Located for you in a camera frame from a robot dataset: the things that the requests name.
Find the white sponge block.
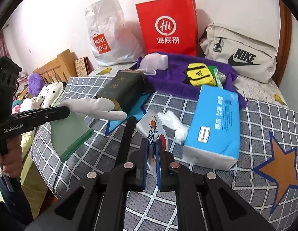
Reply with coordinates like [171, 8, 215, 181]
[153, 53, 168, 70]

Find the green yellow sponge pack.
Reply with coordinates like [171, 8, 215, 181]
[50, 112, 94, 162]

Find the brown framed picture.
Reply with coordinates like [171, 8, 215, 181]
[74, 57, 91, 77]

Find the white Miniso plastic bag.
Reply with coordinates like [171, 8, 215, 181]
[85, 0, 143, 67]

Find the beige Nike bag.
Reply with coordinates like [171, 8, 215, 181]
[199, 23, 277, 84]

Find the purple towel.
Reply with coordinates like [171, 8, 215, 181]
[144, 53, 238, 100]

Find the blue tissue pack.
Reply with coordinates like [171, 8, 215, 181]
[182, 85, 240, 171]

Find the dark green tin box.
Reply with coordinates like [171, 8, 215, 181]
[96, 70, 146, 113]

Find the grey checked bed sheet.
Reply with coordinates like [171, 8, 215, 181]
[30, 65, 298, 231]

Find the left hand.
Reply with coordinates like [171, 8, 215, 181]
[0, 135, 23, 178]

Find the white tissue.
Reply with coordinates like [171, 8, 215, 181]
[157, 110, 189, 144]

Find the white printed snack packet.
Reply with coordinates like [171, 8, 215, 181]
[136, 110, 168, 177]

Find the yellow adidas pouch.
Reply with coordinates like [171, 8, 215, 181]
[184, 63, 216, 87]

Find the wooden headboard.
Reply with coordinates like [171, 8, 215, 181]
[33, 49, 77, 83]

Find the white spotted pillow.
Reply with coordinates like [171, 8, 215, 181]
[35, 82, 64, 109]

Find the purple plush toy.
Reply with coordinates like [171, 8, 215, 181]
[28, 73, 45, 96]

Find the white glove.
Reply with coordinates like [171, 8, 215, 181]
[58, 97, 127, 121]

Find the green packet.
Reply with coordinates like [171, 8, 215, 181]
[208, 66, 223, 89]

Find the red paper shopping bag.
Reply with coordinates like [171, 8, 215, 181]
[136, 0, 198, 56]

